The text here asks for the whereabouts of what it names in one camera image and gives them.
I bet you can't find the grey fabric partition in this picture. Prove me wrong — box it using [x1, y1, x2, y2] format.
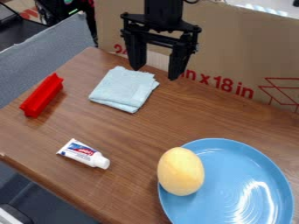
[0, 13, 95, 109]

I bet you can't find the black equipment in background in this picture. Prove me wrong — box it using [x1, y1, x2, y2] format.
[33, 0, 99, 45]

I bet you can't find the light blue folded cloth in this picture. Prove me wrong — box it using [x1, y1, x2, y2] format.
[88, 66, 159, 114]

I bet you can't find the blue plate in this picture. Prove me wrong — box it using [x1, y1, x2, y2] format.
[157, 138, 295, 224]

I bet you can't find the yellow ball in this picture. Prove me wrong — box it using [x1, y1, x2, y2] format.
[157, 147, 204, 196]

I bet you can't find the cardboard box wall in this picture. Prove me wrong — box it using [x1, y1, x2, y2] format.
[92, 0, 299, 114]

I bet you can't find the white toothpaste tube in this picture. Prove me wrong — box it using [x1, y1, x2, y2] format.
[56, 138, 109, 170]

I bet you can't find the red plastic block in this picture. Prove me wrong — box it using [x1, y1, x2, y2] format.
[20, 73, 63, 118]

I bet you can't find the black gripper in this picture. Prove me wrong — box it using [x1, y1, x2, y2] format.
[120, 0, 201, 81]

